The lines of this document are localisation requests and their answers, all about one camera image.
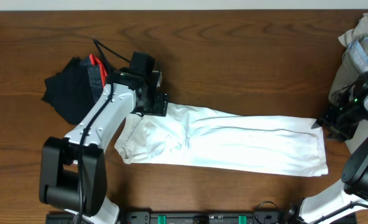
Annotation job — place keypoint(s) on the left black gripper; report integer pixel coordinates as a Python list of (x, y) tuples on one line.
[(160, 105)]

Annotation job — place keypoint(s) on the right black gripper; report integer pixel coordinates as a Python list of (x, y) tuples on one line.
[(342, 134)]

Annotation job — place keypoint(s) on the white printed t-shirt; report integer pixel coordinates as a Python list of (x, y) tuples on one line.
[(202, 137)]

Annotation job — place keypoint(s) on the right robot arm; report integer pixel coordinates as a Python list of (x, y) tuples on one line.
[(348, 195)]

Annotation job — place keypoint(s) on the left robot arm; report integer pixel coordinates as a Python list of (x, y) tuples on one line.
[(73, 171)]

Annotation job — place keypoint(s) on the black shorts with red waistband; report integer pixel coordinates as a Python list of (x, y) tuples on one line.
[(75, 90)]

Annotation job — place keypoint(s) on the khaki beige garment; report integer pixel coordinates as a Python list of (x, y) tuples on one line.
[(351, 80)]

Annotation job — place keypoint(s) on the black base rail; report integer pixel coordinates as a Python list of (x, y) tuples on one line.
[(144, 217)]

